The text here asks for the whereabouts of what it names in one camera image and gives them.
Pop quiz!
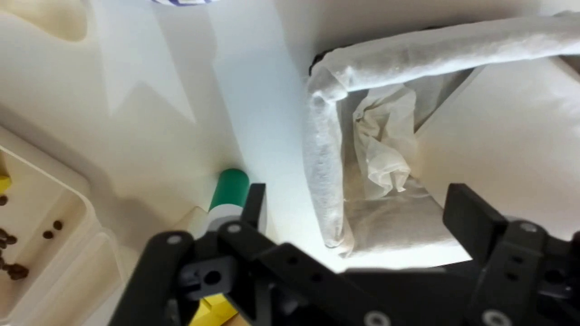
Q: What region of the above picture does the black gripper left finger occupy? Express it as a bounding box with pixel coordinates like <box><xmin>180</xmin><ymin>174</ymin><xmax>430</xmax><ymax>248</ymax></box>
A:
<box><xmin>107</xmin><ymin>181</ymin><xmax>388</xmax><ymax>326</ymax></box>

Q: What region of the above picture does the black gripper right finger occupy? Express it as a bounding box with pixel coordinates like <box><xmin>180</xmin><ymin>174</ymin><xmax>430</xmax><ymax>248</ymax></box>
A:
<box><xmin>442</xmin><ymin>181</ymin><xmax>580</xmax><ymax>326</ymax></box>

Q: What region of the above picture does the crumpled white paper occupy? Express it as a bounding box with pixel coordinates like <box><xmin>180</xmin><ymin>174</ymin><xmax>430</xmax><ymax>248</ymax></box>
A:
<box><xmin>352</xmin><ymin>89</ymin><xmax>421</xmax><ymax>199</ymax></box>

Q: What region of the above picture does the white cloth lined basket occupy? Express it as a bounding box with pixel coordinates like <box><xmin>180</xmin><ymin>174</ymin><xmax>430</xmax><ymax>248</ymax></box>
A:
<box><xmin>301</xmin><ymin>9</ymin><xmax>580</xmax><ymax>272</ymax></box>

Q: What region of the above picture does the white foam clamshell container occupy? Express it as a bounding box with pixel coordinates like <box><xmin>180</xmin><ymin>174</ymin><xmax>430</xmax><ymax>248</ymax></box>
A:
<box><xmin>0</xmin><ymin>123</ymin><xmax>125</xmax><ymax>326</ymax></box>

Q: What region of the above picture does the green capped white bottle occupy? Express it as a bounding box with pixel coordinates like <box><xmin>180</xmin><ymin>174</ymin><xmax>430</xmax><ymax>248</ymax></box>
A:
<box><xmin>207</xmin><ymin>167</ymin><xmax>252</xmax><ymax>236</ymax></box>

